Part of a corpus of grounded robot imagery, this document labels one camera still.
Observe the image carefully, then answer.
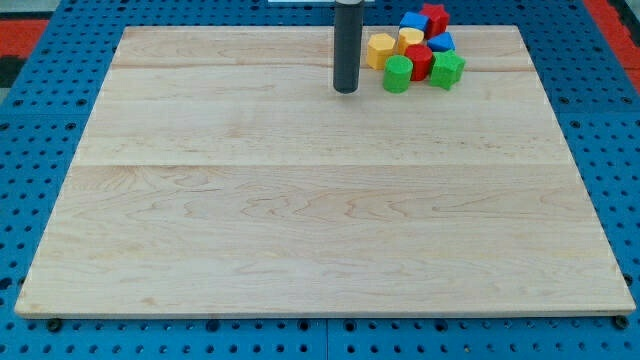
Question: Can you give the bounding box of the dark grey cylindrical pointer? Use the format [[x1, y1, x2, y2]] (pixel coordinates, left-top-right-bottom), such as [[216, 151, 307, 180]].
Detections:
[[333, 0, 362, 94]]

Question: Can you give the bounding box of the blue triangle block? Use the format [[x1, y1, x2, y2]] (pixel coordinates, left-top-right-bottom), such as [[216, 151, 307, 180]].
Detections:
[[427, 32, 456, 52]]

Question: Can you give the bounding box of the yellow hexagon block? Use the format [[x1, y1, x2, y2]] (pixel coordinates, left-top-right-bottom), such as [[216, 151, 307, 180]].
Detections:
[[366, 33, 396, 70]]

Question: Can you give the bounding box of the green cylinder block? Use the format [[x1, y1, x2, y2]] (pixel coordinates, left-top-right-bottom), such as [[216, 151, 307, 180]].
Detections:
[[383, 55, 413, 93]]

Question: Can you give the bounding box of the yellow cylinder block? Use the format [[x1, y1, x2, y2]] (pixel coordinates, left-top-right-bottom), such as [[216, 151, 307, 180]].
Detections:
[[397, 27, 424, 55]]

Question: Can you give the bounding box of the blue cube block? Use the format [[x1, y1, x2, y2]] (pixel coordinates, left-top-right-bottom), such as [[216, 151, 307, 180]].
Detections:
[[399, 12, 430, 32]]

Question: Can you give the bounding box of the red cylinder block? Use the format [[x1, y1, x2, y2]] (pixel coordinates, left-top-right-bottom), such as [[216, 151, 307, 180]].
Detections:
[[404, 44, 434, 81]]

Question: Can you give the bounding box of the red star block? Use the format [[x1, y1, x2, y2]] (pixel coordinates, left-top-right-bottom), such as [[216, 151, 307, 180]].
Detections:
[[420, 3, 450, 39]]

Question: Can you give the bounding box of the green star block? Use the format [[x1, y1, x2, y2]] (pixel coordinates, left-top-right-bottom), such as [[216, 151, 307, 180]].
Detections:
[[429, 50, 466, 90]]

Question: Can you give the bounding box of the light wooden board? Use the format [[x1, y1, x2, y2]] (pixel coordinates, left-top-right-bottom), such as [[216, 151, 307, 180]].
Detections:
[[15, 26, 636, 319]]

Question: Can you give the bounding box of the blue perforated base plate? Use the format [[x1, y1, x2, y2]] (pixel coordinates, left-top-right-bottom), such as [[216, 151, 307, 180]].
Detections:
[[1, 0, 639, 359]]

